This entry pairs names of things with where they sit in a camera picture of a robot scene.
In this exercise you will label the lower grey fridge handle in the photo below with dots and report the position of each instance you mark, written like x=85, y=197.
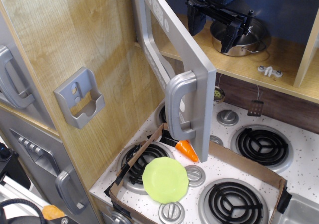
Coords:
x=71, y=192

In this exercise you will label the stove burner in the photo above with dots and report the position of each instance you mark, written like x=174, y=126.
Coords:
x=160, y=115
x=264, y=145
x=133, y=178
x=232, y=201

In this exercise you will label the grey stove knob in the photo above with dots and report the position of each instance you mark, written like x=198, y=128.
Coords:
x=196, y=175
x=171, y=213

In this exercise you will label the orange object bottom left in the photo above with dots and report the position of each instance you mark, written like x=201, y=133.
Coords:
x=51, y=212

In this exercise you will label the small centre grey knob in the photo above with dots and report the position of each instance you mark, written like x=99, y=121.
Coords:
x=216, y=140

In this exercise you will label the hanging small spatula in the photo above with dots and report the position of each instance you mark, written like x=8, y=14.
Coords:
x=255, y=108

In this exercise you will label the back left stove burner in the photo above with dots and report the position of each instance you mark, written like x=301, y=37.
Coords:
x=160, y=115

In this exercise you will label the hanging round strainer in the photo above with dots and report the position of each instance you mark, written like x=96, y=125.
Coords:
x=219, y=95

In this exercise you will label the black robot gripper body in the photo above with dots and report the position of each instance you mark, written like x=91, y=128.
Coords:
x=225, y=11

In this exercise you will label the grey toy microwave door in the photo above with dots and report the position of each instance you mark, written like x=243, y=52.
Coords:
x=184, y=72

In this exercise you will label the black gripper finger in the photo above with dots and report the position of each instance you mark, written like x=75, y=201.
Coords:
x=196, y=19
x=234, y=31

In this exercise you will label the orange toy carrot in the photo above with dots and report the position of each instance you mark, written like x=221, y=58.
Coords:
x=187, y=150

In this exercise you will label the upper grey fridge handle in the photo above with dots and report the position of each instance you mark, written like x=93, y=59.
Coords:
x=8, y=91

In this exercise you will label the front right stove burner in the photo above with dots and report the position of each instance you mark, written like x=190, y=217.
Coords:
x=232, y=201

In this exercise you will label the grey fridge handle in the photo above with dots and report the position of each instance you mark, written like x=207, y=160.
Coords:
x=8, y=91
x=71, y=192

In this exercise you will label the grey ice dispenser panel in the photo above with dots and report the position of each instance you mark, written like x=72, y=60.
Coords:
x=38, y=155

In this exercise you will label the front grey stove knob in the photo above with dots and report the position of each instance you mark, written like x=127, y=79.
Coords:
x=171, y=213

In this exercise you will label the green plastic plate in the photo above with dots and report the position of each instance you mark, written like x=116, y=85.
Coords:
x=165, y=180

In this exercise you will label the white door latch clip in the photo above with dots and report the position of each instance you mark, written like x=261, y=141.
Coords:
x=269, y=71

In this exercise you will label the grey metal sink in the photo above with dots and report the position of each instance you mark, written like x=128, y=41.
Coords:
x=295, y=209

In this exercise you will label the back right stove burner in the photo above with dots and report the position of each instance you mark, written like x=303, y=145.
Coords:
x=264, y=145

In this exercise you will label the brown cardboard frame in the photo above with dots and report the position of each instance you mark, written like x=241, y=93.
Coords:
x=222, y=163

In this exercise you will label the grey wall phone holder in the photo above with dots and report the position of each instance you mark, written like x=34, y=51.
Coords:
x=73, y=90

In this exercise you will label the front left stove burner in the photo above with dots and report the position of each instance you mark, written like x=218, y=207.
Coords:
x=133, y=178

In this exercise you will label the middle grey stove knob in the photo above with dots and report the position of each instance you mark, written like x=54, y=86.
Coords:
x=196, y=175

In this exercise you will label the stainless steel pot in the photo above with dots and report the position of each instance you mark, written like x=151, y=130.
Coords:
x=255, y=42

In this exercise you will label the back centre grey knob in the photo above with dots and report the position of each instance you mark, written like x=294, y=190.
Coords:
x=227, y=118

